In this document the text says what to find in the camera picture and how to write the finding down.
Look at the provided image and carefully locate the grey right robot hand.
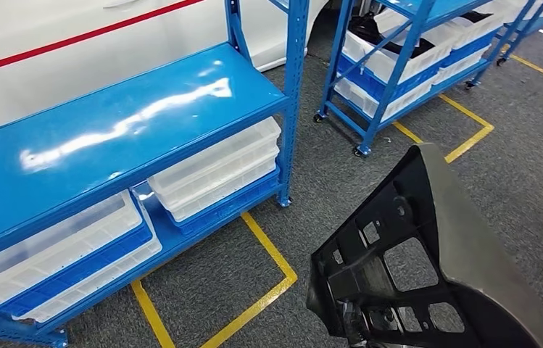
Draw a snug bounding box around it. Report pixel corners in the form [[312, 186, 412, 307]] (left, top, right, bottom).
[[336, 299, 373, 348]]

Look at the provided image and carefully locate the black license plate frame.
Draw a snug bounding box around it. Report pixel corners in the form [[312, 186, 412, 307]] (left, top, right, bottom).
[[305, 143, 543, 348]]

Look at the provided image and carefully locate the blue metal shelf rack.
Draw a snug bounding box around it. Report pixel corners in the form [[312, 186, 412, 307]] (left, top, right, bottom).
[[313, 0, 543, 159], [0, 0, 310, 348]]

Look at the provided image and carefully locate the black plastic part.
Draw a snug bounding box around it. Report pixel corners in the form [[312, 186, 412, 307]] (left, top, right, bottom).
[[458, 10, 493, 25], [347, 14, 438, 59]]

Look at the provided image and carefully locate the white car with red stripe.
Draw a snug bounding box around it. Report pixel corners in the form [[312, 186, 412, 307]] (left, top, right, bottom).
[[0, 0, 330, 140]]

